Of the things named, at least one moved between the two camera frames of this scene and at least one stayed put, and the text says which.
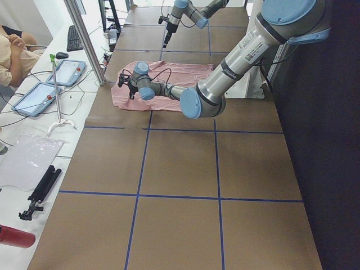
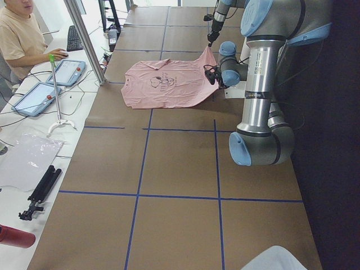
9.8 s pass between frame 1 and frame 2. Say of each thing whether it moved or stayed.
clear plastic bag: stayed
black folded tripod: stayed
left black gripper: moved
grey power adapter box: stayed
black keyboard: stayed
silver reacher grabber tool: stayed
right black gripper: moved
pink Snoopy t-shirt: moved
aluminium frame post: stayed
